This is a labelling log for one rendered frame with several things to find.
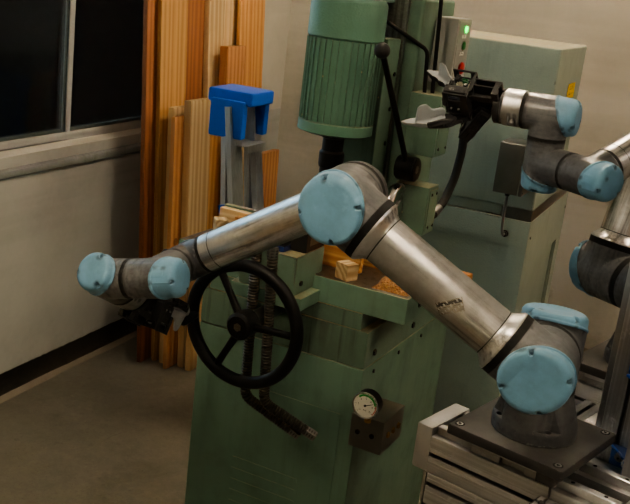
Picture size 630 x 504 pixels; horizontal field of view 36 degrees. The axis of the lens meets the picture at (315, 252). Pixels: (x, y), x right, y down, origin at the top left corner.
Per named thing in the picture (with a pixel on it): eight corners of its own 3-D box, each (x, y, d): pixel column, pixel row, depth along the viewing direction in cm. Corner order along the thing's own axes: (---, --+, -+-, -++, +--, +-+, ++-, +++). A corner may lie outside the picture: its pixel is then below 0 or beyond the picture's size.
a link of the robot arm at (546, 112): (569, 143, 191) (577, 100, 188) (515, 134, 195) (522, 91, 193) (579, 139, 198) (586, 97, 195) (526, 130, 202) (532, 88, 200)
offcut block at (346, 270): (345, 275, 223) (347, 259, 222) (357, 280, 220) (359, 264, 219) (334, 276, 221) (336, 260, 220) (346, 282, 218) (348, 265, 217)
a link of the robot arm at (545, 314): (580, 373, 176) (595, 303, 173) (573, 401, 164) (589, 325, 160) (514, 358, 180) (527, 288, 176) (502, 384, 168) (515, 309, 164)
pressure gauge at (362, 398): (349, 422, 217) (353, 388, 214) (356, 416, 220) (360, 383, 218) (374, 431, 214) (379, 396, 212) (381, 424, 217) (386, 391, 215)
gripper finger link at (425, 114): (397, 105, 202) (440, 92, 201) (402, 125, 206) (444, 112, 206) (401, 116, 200) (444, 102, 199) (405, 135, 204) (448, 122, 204)
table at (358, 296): (152, 270, 230) (153, 245, 228) (222, 245, 256) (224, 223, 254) (388, 338, 205) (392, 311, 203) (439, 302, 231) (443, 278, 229)
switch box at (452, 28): (427, 81, 245) (436, 15, 241) (440, 79, 254) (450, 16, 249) (450, 84, 243) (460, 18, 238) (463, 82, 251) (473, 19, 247)
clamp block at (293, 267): (236, 281, 219) (240, 243, 217) (266, 268, 231) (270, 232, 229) (294, 297, 213) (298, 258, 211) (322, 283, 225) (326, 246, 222)
